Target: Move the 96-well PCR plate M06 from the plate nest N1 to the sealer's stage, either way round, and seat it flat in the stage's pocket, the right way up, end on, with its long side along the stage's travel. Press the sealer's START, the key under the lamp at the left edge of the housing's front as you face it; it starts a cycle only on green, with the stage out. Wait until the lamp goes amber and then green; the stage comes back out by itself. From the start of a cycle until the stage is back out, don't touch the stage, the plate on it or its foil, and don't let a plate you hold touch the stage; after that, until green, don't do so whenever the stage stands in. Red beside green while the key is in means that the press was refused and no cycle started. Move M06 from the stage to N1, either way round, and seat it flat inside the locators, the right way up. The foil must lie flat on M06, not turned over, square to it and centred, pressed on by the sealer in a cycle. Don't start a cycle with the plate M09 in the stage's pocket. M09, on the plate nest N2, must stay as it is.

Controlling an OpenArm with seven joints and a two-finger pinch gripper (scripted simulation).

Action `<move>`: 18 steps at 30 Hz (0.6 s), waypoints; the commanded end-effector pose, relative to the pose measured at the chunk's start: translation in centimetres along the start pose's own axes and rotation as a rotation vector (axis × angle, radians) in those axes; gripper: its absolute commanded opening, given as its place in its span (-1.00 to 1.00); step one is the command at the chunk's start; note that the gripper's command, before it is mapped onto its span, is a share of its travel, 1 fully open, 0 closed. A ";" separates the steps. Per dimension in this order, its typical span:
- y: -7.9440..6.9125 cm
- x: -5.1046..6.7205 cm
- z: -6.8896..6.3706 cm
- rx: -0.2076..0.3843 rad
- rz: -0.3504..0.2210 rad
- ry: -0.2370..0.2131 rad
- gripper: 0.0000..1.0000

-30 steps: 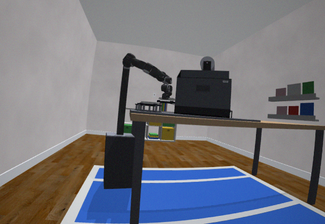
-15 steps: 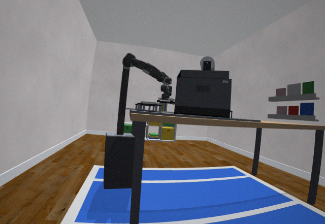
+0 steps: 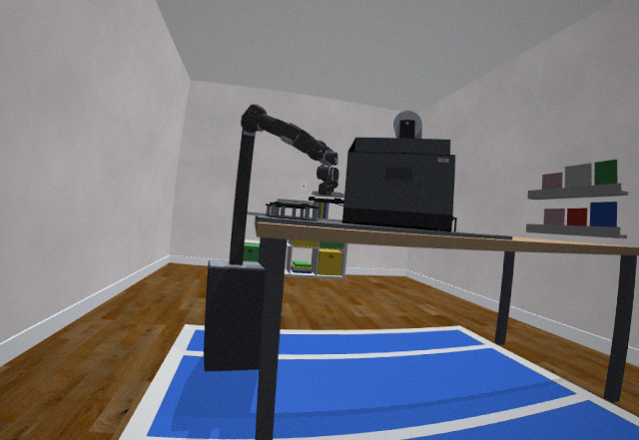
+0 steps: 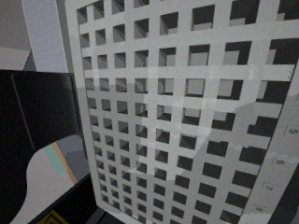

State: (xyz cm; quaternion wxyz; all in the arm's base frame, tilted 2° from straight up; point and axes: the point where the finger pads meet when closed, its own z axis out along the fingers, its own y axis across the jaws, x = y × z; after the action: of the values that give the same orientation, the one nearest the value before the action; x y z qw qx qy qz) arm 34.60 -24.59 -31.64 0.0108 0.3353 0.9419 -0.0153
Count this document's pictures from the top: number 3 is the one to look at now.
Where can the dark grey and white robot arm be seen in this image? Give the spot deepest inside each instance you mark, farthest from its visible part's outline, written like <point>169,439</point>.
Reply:
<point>255,116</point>

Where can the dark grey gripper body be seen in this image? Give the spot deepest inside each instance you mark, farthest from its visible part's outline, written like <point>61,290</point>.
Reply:
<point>323,171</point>

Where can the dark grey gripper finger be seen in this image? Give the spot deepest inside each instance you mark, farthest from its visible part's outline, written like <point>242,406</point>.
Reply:
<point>333,186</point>
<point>323,186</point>

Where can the grey cylinder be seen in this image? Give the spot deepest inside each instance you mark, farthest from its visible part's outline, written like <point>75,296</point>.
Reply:
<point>408,115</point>

